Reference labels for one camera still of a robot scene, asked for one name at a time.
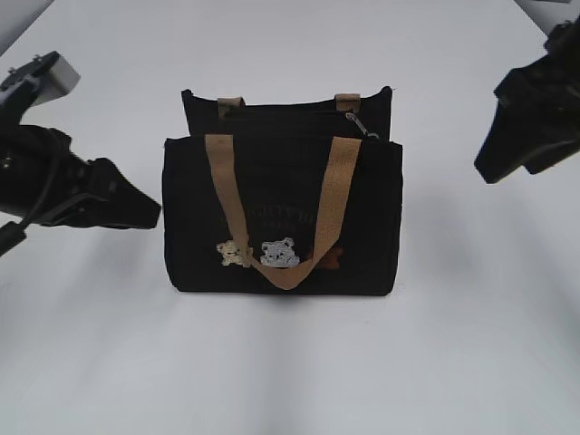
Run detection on silver zipper pull ring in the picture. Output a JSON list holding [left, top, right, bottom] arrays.
[[344, 111, 380, 140]]

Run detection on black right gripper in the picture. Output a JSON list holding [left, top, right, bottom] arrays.
[[474, 20, 579, 184]]

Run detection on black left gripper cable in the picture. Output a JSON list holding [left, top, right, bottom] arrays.
[[0, 135, 73, 258]]

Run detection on black canvas tote bag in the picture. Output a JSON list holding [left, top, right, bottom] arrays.
[[162, 87, 403, 296]]

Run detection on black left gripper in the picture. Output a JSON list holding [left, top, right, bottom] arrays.
[[1, 124, 161, 229]]

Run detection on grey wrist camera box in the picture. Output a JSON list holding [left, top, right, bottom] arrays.
[[1, 51, 81, 108]]

